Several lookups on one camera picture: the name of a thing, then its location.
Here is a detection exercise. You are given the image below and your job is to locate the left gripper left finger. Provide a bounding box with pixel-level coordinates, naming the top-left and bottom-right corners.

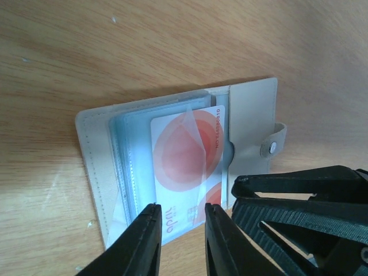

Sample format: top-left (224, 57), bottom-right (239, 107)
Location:
top-left (78, 204), bottom-right (162, 275)

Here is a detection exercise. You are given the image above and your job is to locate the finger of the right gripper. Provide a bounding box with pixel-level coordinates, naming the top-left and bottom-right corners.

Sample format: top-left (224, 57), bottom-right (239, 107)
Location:
top-left (232, 198), bottom-right (367, 275)
top-left (232, 165), bottom-right (367, 201)

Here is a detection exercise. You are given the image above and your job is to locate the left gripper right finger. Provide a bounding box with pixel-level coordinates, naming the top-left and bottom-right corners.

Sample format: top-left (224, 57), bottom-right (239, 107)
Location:
top-left (205, 202), bottom-right (288, 275)

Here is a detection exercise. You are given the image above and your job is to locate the white card holder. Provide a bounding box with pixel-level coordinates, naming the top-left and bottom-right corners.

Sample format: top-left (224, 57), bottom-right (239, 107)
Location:
top-left (75, 78), bottom-right (287, 247)

